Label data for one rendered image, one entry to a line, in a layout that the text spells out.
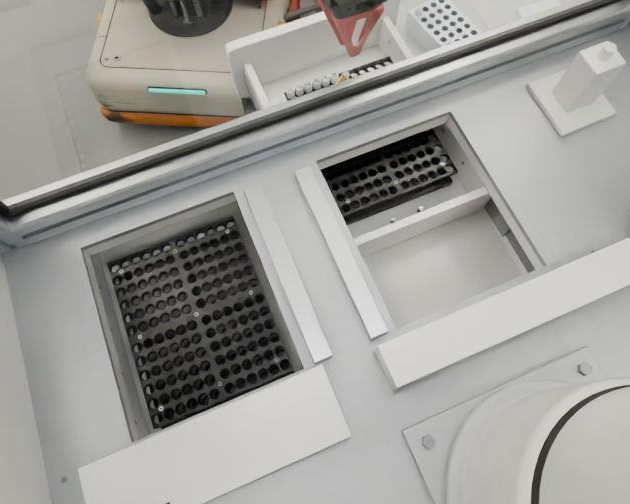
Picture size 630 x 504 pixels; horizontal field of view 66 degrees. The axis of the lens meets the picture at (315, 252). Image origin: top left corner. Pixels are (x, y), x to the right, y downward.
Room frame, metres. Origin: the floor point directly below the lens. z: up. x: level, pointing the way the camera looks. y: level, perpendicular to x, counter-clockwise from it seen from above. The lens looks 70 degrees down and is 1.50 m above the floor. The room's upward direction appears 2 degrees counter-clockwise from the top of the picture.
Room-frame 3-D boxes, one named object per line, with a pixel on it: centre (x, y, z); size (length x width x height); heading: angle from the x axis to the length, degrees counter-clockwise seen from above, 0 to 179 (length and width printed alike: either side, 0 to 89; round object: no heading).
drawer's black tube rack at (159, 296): (0.14, 0.15, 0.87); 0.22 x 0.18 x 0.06; 21
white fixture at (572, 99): (0.42, -0.36, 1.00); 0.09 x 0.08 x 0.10; 21
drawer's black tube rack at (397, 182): (0.41, -0.08, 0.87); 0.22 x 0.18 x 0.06; 21
